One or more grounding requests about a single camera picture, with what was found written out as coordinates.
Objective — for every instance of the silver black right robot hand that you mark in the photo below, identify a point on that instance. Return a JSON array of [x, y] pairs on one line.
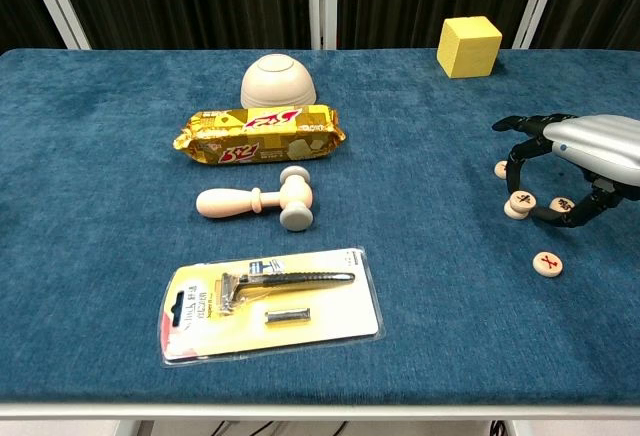
[[595, 146]]

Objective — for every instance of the wooden chess disc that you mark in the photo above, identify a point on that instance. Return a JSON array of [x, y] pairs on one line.
[[500, 170], [547, 264], [511, 212], [562, 204], [523, 199]]

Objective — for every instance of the yellow cube block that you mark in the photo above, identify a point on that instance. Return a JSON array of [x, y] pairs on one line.
[[470, 51]]

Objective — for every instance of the beige upturned bowl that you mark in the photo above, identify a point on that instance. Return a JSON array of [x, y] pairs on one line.
[[277, 81]]

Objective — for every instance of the gold biscuit packet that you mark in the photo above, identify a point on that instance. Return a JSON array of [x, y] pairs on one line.
[[260, 136]]

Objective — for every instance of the razor blister pack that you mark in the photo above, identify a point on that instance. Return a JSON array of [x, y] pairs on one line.
[[300, 326]]

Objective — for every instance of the wooden toy hammer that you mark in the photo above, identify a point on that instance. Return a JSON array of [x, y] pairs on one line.
[[225, 203]]

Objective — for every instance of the blue velvet table cloth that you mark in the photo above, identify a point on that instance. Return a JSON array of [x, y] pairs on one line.
[[100, 206]]

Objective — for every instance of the white partition frame post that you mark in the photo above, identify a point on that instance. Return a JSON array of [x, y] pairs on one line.
[[537, 3], [55, 3], [330, 1], [313, 1]]

